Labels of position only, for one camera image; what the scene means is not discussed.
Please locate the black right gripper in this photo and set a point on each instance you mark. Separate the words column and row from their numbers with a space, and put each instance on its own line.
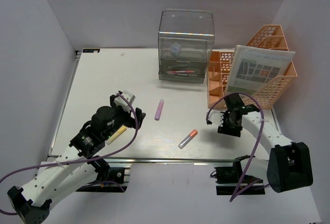
column 225, row 130

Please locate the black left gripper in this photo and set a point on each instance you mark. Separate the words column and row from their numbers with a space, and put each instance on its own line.
column 131, row 121

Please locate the yellow highlighter marker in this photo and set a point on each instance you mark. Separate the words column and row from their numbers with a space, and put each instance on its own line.
column 117, row 134

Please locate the purple highlighter marker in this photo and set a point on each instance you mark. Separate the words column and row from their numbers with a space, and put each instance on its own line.
column 159, row 110

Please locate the orange capped marker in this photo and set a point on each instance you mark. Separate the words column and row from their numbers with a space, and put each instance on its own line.
column 187, row 139

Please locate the mesh document pouch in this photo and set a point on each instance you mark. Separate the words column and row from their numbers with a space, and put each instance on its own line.
column 253, row 67

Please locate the red clear pen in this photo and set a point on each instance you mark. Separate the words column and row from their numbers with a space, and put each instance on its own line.
column 180, row 72

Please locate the clear acrylic drawer cabinet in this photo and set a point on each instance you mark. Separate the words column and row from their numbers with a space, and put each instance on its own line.
column 194, row 31

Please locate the blue clear pen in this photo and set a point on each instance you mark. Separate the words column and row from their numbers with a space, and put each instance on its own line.
column 179, row 66

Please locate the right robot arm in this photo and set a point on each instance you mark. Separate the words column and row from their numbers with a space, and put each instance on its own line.
column 276, row 159

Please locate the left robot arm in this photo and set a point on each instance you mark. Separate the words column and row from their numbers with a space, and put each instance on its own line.
column 80, row 163

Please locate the orange plastic file organizer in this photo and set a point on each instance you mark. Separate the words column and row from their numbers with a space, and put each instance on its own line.
column 268, row 82

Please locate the black label sticker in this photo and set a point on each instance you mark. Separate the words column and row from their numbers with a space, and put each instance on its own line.
column 91, row 50

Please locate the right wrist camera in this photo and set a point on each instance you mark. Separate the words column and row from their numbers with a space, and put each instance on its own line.
column 215, row 118

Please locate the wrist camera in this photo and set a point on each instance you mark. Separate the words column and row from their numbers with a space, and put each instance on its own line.
column 124, row 99
column 215, row 118

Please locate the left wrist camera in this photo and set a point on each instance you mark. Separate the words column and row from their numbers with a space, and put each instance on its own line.
column 124, row 99

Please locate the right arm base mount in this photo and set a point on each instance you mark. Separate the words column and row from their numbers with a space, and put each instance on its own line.
column 226, row 179

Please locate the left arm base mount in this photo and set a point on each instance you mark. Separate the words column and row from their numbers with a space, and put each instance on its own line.
column 117, row 182

